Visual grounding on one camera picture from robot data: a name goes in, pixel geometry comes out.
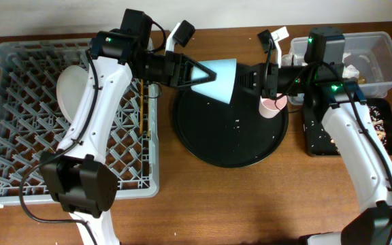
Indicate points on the wooden chopstick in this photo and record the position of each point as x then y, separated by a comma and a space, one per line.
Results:
141, 106

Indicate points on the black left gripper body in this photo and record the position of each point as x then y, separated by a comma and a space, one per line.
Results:
177, 70

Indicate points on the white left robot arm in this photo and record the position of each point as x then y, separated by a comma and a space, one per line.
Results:
76, 174

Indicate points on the round black tray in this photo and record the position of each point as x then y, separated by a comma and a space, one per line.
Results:
227, 135

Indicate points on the grey dishwasher rack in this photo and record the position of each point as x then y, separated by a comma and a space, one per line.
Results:
31, 123

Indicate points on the blue cup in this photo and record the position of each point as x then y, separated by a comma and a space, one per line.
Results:
222, 88

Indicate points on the crumpled white tissue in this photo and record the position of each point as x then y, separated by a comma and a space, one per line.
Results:
349, 71

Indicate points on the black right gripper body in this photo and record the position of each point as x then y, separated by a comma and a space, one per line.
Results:
282, 77

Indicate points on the grey-green plate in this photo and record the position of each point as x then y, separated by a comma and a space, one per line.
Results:
70, 88

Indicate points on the pink cup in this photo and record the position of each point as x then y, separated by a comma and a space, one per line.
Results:
269, 108

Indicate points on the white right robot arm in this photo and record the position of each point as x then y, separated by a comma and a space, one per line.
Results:
371, 174

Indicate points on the black rectangular tray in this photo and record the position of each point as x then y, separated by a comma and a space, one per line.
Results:
319, 143

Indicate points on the clear plastic bin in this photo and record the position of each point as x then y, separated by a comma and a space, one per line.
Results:
371, 54

